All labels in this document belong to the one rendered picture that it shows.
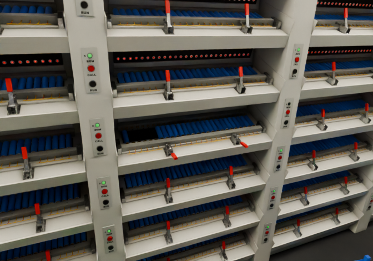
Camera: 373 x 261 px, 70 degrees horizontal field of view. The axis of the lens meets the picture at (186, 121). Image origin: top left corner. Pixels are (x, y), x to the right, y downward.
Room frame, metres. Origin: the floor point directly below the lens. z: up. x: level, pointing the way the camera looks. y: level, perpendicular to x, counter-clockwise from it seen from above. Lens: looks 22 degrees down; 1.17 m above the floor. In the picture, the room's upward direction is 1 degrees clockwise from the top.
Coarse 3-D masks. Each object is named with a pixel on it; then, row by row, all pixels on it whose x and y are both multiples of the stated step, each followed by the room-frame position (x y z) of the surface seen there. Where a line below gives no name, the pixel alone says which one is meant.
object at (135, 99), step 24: (120, 72) 0.91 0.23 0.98; (144, 72) 0.92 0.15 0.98; (168, 72) 0.84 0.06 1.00; (192, 72) 0.98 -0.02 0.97; (216, 72) 1.00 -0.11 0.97; (240, 72) 0.93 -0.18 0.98; (264, 72) 1.03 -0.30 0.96; (120, 96) 0.80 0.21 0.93; (144, 96) 0.82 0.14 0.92; (168, 96) 0.83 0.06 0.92; (192, 96) 0.86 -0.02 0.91; (216, 96) 0.88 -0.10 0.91; (240, 96) 0.90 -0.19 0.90; (264, 96) 0.94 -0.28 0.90
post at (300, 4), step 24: (264, 0) 1.12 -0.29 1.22; (288, 0) 0.99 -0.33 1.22; (312, 0) 0.99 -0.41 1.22; (312, 24) 1.00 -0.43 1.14; (264, 48) 1.08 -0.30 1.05; (288, 48) 0.96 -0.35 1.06; (288, 72) 0.97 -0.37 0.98; (288, 96) 0.98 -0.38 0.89; (288, 144) 0.99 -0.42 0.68; (264, 192) 0.96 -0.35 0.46; (264, 216) 0.97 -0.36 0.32
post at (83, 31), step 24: (72, 0) 0.72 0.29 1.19; (96, 0) 0.74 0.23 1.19; (72, 24) 0.71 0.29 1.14; (96, 24) 0.74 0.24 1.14; (72, 48) 0.71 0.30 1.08; (96, 96) 0.73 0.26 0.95; (96, 168) 0.72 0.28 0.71; (96, 192) 0.72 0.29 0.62; (96, 216) 0.71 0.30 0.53; (120, 216) 0.74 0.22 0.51; (96, 240) 0.71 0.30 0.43; (120, 240) 0.74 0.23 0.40
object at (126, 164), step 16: (192, 112) 1.02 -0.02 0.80; (256, 112) 1.08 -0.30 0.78; (144, 128) 0.93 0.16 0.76; (272, 128) 0.97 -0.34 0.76; (208, 144) 0.90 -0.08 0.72; (224, 144) 0.91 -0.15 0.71; (240, 144) 0.92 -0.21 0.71; (256, 144) 0.94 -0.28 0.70; (128, 160) 0.77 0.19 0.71; (144, 160) 0.78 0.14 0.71; (160, 160) 0.80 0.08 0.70; (176, 160) 0.82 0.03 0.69; (192, 160) 0.85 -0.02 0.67
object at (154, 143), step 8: (240, 128) 0.98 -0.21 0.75; (248, 128) 0.98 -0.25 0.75; (256, 128) 0.99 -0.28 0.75; (184, 136) 0.89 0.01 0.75; (192, 136) 0.89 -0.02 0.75; (200, 136) 0.90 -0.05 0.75; (208, 136) 0.91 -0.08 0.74; (216, 136) 0.93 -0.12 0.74; (224, 136) 0.94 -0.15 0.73; (128, 144) 0.81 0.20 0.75; (136, 144) 0.82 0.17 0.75; (144, 144) 0.82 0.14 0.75; (152, 144) 0.83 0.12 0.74; (160, 144) 0.85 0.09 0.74; (192, 144) 0.87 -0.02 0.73
